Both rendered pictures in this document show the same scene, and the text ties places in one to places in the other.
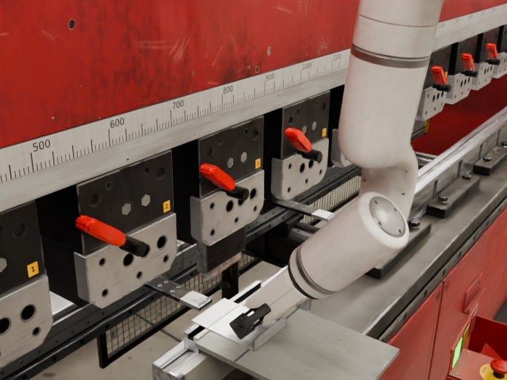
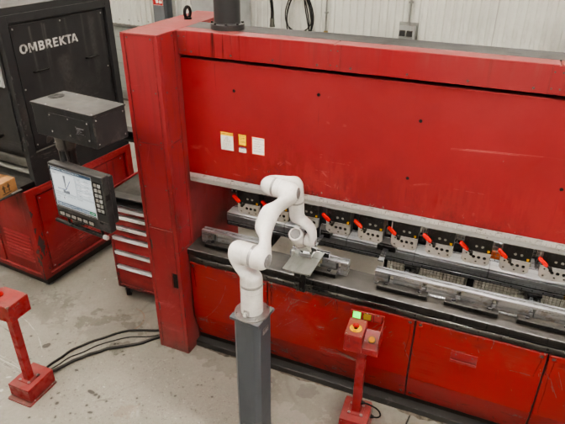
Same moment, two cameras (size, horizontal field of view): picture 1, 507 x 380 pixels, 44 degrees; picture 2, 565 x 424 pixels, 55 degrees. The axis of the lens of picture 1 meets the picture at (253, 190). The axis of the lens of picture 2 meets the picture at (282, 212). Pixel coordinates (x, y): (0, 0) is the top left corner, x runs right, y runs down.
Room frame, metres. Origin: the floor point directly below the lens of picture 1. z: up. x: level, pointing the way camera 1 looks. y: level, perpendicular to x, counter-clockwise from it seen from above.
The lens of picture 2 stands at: (0.04, -2.79, 2.89)
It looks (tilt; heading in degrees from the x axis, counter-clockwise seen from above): 29 degrees down; 77
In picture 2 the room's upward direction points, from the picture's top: straight up
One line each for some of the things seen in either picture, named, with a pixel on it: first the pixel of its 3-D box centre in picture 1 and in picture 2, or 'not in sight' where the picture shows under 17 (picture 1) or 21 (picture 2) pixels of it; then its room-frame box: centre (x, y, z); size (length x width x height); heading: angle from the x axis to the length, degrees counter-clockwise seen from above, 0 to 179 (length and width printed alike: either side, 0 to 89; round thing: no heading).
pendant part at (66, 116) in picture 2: not in sight; (88, 171); (-0.43, 0.38, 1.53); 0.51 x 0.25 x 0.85; 137
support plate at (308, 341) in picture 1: (296, 347); (303, 261); (0.80, -0.07, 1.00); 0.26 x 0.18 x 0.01; 54
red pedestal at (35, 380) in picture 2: not in sight; (18, 344); (-1.03, 0.22, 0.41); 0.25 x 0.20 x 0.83; 54
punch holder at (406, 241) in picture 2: not in sight; (405, 232); (1.35, -0.29, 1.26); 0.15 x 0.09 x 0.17; 144
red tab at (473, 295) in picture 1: (474, 292); (463, 358); (1.62, -0.68, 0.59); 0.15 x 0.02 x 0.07; 144
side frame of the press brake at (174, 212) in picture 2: not in sight; (192, 189); (0.19, 0.76, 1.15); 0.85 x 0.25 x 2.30; 54
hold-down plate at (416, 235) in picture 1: (397, 246); (402, 290); (1.34, -0.35, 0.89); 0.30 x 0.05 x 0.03; 144
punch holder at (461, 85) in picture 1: (450, 67); (477, 247); (1.67, -0.52, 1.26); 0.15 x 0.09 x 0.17; 144
